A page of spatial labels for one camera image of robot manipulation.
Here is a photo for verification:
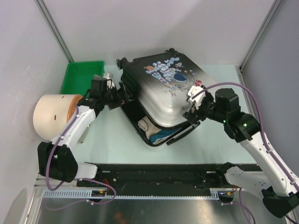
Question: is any aluminium frame post right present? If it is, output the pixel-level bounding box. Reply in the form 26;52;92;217
239;0;285;71

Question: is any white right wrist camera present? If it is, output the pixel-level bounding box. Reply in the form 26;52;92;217
187;85;205;109

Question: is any aluminium frame post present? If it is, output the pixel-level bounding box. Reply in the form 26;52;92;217
239;0;285;71
34;0;74;63

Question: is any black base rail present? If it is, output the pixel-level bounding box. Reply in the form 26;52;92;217
77;162;238;193

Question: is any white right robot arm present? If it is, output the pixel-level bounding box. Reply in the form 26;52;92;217
184;86;299;218

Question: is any beige cylindrical drum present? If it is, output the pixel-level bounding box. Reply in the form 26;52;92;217
33;94;82;140

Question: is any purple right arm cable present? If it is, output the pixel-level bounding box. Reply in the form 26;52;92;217
189;81;299;224

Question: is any space astronaut print suitcase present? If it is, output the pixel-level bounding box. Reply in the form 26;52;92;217
116;48;216;147

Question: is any green plastic bin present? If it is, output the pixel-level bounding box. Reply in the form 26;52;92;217
60;61;105;96

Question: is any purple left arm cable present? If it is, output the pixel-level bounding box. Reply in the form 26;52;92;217
43;104;117;210

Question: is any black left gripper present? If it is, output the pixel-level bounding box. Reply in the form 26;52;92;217
102;81;135;110

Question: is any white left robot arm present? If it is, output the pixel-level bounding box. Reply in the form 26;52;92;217
37;77;130;187

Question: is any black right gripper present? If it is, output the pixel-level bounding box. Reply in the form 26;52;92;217
182;93;227;127

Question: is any cream and teal towel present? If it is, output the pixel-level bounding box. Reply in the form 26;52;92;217
137;116;181;145

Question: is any grey slotted cable duct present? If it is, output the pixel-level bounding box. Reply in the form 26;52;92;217
42;188;233;200

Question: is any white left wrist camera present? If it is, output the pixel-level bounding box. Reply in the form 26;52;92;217
93;73;115;89

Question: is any aluminium frame post left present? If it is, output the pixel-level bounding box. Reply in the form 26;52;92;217
34;0;74;63

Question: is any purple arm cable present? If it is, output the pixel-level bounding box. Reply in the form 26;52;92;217
43;104;117;210
189;81;299;224

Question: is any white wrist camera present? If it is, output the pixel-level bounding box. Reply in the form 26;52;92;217
187;85;205;109
93;73;115;89

